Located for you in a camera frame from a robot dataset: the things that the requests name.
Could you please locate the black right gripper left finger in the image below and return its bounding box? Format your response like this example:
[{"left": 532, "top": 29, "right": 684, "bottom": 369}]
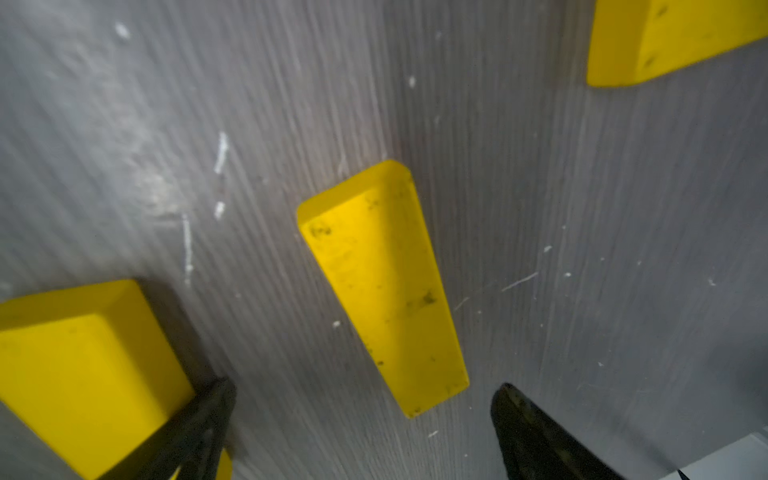
[{"left": 101, "top": 377, "right": 237, "bottom": 480}]

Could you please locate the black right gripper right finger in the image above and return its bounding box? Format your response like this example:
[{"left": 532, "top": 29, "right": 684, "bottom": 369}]
[{"left": 490, "top": 383, "right": 621, "bottom": 479}]

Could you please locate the yellow block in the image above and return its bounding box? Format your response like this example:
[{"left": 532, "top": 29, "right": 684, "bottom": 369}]
[
  {"left": 297, "top": 160, "right": 470, "bottom": 419},
  {"left": 586, "top": 0, "right": 767, "bottom": 88},
  {"left": 1, "top": 280, "right": 233, "bottom": 479}
]

